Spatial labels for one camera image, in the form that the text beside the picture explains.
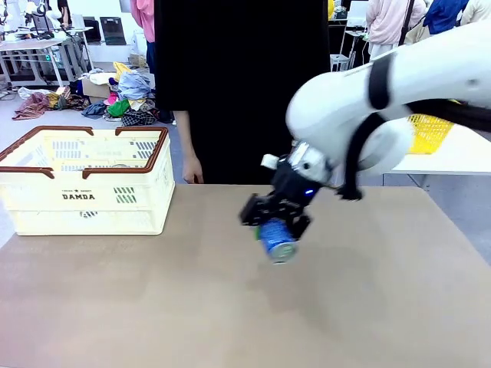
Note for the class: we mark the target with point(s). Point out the person in pink top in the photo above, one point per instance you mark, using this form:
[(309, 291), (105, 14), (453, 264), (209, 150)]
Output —
[(142, 15)]

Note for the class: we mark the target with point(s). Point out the white table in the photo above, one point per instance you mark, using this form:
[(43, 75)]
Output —
[(441, 163)]

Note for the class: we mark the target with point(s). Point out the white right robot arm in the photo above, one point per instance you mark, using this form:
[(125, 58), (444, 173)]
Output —
[(333, 107)]

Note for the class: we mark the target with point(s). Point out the pile of colourful clothes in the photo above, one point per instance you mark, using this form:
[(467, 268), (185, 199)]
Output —
[(130, 90)]

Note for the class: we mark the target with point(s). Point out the person in cream jacket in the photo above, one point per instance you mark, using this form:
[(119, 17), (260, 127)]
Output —
[(477, 9)]

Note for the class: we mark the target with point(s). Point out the person's right forearm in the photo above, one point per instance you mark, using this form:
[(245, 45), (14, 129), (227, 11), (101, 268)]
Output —
[(185, 134)]

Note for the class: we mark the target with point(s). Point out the person's right hand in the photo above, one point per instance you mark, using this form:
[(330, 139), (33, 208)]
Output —
[(193, 170)]

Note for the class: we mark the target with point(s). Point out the yellow plastic shopping basket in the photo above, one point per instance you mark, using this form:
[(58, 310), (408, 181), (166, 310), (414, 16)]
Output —
[(429, 134)]

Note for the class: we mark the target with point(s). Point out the cardboard box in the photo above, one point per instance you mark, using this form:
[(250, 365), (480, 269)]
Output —
[(94, 88)]

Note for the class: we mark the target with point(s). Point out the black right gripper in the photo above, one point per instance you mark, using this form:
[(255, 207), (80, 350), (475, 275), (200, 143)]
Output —
[(295, 184)]

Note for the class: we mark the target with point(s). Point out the person in blue jacket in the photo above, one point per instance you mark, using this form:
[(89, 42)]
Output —
[(445, 13)]

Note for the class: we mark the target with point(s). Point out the white computer case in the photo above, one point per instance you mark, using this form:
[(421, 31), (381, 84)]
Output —
[(339, 63)]

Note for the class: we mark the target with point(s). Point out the person in pink hoodie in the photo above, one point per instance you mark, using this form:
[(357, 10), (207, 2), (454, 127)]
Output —
[(387, 23)]

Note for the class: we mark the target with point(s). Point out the blue Sweat drink can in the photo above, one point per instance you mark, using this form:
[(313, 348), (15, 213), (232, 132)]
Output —
[(278, 237)]

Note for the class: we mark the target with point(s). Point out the person in black shirt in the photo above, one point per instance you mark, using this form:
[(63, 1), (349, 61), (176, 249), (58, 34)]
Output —
[(241, 76)]

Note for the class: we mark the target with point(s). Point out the grey workbench table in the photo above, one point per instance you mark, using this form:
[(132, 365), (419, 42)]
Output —
[(34, 46)]

